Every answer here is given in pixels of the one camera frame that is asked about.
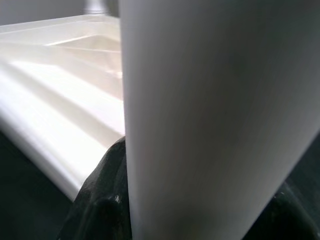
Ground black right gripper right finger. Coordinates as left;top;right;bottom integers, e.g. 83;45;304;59
241;187;320;240

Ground white plastic table top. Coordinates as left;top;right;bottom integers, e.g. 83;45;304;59
0;13;126;203

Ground black cloth table cover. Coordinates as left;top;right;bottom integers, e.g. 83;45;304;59
0;129;320;240

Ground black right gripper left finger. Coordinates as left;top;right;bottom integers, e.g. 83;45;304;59
61;136;133;240

